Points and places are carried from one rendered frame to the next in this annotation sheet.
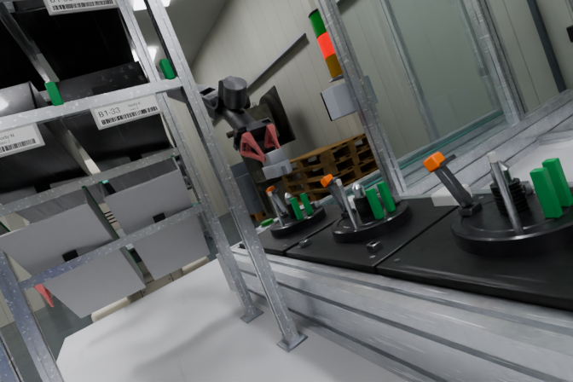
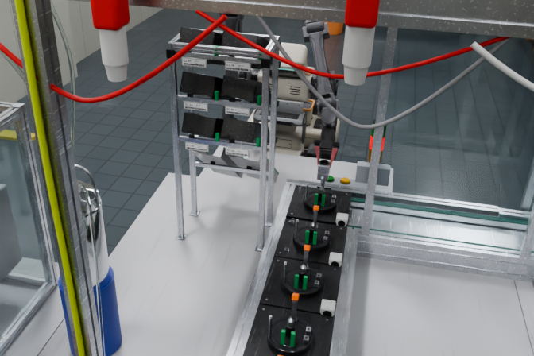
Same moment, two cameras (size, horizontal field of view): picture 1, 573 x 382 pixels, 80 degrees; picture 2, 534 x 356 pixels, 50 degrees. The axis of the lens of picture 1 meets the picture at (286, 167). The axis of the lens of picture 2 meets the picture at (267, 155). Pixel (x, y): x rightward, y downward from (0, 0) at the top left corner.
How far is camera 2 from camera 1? 175 cm
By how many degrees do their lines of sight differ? 46
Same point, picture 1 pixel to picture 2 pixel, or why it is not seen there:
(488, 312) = (258, 286)
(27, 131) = (205, 147)
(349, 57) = (373, 160)
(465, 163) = (429, 249)
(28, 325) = (192, 176)
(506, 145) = (485, 261)
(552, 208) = (294, 285)
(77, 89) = (230, 125)
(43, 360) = (193, 188)
